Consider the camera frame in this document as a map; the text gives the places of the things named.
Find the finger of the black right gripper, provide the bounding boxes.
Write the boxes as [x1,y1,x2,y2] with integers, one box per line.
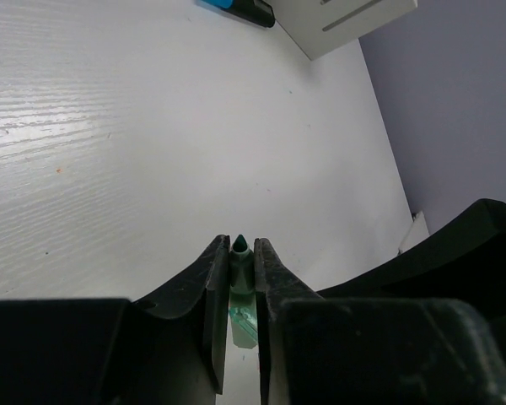
[315,198,506,303]

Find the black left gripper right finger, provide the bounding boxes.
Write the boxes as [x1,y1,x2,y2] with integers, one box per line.
[254,238,506,404]

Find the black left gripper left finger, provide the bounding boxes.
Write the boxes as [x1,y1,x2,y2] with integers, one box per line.
[0,235,229,404]

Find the green folding marker pen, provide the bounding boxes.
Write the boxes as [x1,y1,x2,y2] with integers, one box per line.
[229,235,258,349]

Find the white slotted organizer box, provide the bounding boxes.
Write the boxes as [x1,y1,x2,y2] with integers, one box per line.
[271,0,417,61]

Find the blue highlighter black body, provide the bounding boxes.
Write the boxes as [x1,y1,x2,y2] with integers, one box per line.
[196,0,276,28]

